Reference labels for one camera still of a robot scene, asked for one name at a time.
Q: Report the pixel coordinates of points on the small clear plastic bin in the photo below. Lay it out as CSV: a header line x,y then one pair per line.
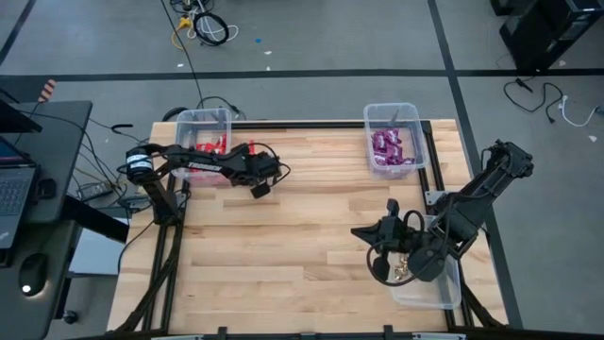
x,y
391,113
189,123

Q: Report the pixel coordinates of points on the black caster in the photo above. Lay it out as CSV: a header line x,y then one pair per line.
x,y
71,317

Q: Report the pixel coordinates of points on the orange striped marker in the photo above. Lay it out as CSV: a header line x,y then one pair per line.
x,y
47,90

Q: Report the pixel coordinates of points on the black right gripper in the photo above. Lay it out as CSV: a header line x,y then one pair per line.
x,y
401,236

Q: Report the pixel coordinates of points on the black monitor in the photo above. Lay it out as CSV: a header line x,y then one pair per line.
x,y
14,120

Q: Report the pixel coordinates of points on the white panel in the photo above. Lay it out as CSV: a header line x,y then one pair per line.
x,y
96,250

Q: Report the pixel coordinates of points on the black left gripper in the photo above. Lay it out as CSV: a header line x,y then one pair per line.
x,y
257,167

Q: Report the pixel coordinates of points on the black computer tower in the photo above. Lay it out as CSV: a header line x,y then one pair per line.
x,y
547,33

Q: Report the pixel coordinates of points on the large clear plastic bin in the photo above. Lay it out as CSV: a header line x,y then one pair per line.
x,y
424,297

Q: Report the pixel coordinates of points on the grey laptop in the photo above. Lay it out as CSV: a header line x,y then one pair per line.
x,y
14,189

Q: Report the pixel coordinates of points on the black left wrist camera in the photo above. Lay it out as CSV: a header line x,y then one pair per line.
x,y
260,190

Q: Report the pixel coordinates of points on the black power adapter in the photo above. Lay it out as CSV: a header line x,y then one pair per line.
x,y
94,190

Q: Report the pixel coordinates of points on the black computer mouse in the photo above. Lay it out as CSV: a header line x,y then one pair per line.
x,y
32,274

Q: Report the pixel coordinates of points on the black desk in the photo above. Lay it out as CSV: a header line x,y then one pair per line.
x,y
56,141

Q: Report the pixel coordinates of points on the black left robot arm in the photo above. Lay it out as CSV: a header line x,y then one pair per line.
x,y
189,163

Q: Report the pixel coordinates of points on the red Skittles packet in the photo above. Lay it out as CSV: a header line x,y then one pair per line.
x,y
203,147
219,144
207,178

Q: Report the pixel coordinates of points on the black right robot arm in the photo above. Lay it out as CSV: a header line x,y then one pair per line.
x,y
481,189

